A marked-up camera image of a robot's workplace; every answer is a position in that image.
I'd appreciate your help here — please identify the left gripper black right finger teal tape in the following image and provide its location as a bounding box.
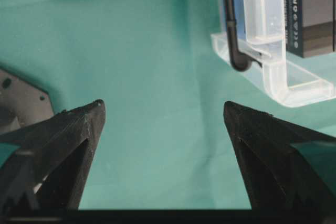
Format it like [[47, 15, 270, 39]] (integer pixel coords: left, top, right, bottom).
[[223, 101, 335, 210]]

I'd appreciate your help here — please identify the clear plastic storage case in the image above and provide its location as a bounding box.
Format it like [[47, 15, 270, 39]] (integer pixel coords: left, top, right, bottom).
[[211, 0, 335, 108]]

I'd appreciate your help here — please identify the left gripper black left finger teal tape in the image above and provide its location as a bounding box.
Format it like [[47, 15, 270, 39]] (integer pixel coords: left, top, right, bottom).
[[1, 99, 106, 210]]

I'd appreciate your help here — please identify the green table cloth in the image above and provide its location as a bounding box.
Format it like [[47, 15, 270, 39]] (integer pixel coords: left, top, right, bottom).
[[1, 0, 335, 209]]

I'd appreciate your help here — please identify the black RealSense box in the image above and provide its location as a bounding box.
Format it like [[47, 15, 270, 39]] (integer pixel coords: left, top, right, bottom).
[[284, 0, 335, 58]]

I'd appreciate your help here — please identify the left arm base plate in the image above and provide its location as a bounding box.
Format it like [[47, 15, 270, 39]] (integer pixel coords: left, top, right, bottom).
[[1, 68, 54, 134]]

